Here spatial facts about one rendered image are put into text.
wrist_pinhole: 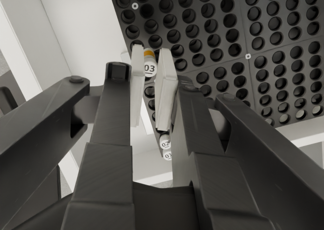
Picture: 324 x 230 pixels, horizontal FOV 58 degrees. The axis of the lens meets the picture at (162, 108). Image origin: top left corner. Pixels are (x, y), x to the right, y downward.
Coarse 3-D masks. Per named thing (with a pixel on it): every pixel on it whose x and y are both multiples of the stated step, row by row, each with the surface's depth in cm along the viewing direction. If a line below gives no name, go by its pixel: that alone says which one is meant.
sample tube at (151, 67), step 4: (148, 48) 24; (144, 52) 24; (148, 52) 23; (152, 52) 24; (144, 56) 22; (148, 56) 22; (152, 56) 22; (144, 60) 21; (148, 60) 21; (152, 60) 21; (148, 64) 21; (152, 64) 21; (156, 64) 21; (148, 68) 21; (152, 68) 21; (156, 68) 21; (148, 72) 21; (152, 72) 21; (156, 72) 21; (148, 76) 21; (152, 76) 21
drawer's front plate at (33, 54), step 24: (0, 0) 23; (24, 0) 27; (0, 24) 23; (24, 24) 26; (48, 24) 32; (0, 48) 24; (24, 48) 25; (48, 48) 30; (24, 72) 25; (48, 72) 28; (24, 96) 26; (72, 168) 29
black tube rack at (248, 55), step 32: (128, 0) 29; (160, 0) 26; (192, 0) 26; (224, 0) 30; (256, 0) 27; (288, 0) 29; (320, 0) 27; (128, 32) 30; (160, 32) 27; (192, 32) 30; (224, 32) 28; (256, 32) 31; (288, 32) 28; (320, 32) 28; (192, 64) 29; (224, 64) 29; (256, 64) 32; (288, 64) 29; (320, 64) 29; (256, 96) 30; (288, 96) 31; (320, 96) 31
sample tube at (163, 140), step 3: (162, 135) 31; (165, 135) 31; (168, 135) 32; (162, 138) 31; (165, 138) 31; (162, 141) 31; (165, 141) 31; (162, 144) 31; (165, 144) 31; (168, 144) 31; (162, 147) 31; (165, 147) 31; (168, 147) 31
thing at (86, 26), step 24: (48, 0) 31; (72, 0) 32; (96, 0) 32; (72, 24) 33; (96, 24) 33; (72, 48) 34; (96, 48) 34; (120, 48) 34; (72, 72) 35; (96, 72) 35; (312, 120) 36; (144, 144) 39; (144, 168) 36; (168, 168) 35
